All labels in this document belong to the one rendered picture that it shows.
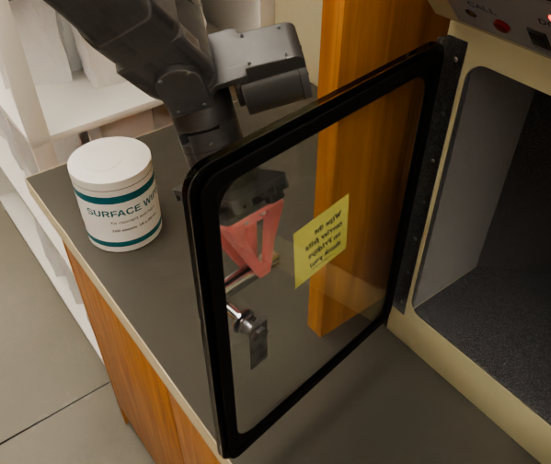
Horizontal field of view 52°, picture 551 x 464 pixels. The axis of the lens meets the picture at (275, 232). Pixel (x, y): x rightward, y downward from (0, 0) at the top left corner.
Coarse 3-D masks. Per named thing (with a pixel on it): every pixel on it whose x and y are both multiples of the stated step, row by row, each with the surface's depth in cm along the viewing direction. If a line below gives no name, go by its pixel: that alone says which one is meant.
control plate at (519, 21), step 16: (448, 0) 46; (464, 0) 44; (480, 0) 42; (496, 0) 41; (512, 0) 39; (528, 0) 38; (544, 0) 36; (464, 16) 47; (480, 16) 45; (496, 16) 43; (512, 16) 41; (528, 16) 40; (544, 16) 38; (496, 32) 46; (512, 32) 44; (544, 32) 41
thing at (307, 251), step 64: (384, 128) 52; (256, 192) 43; (320, 192) 50; (384, 192) 59; (192, 256) 42; (256, 256) 48; (320, 256) 56; (384, 256) 67; (320, 320) 63; (256, 384) 60
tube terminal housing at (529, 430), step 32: (448, 32) 54; (480, 32) 51; (480, 64) 53; (512, 64) 50; (544, 64) 48; (448, 128) 59; (416, 320) 77; (416, 352) 81; (448, 352) 75; (480, 384) 72; (512, 416) 69; (544, 448) 67
